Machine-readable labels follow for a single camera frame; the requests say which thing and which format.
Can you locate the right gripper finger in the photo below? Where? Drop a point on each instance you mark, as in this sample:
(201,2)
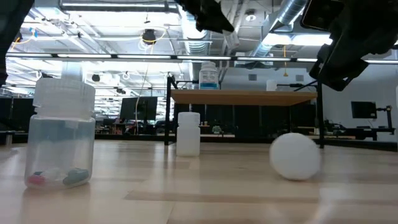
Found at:
(321,62)
(345,76)

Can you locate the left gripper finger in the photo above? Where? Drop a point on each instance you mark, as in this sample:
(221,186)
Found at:
(214,21)

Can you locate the white melatonin bottle blue label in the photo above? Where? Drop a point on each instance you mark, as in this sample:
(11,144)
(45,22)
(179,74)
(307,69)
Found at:
(208,77)

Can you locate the small opaque white bottle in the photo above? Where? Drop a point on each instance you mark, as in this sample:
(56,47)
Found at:
(294,157)
(188,137)

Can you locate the clear bottle pink teal capsules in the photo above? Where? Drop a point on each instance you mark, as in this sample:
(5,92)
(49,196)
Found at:
(60,140)

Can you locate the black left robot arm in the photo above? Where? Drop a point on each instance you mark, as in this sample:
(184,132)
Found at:
(12,31)

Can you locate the dark monitor on arm mount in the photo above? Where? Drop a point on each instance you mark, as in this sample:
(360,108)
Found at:
(363,109)

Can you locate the small translucent white bottle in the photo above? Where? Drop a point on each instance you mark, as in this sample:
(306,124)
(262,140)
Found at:
(271,85)

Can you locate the black background workbench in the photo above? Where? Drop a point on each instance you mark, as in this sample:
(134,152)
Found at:
(357,132)

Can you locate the small background potted plant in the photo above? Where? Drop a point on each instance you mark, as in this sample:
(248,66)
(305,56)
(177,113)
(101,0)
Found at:
(216,129)

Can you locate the long ceiling light strip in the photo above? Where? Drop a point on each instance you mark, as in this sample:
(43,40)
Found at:
(93,56)

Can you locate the dark background monitor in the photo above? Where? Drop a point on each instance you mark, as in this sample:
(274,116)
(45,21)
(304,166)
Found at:
(130,109)

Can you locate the black room partition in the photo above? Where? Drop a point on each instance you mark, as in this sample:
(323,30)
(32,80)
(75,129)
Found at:
(15,115)

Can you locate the silver ceiling air duct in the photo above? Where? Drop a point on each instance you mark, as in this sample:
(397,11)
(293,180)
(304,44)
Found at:
(196,43)

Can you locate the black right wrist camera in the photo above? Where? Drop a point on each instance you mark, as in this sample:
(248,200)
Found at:
(321,14)

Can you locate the black aluminium rig frame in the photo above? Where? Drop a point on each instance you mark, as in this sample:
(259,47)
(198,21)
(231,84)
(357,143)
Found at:
(357,144)

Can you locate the wooden shelf black metal frame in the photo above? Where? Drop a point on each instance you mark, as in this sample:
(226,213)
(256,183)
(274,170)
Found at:
(242,98)

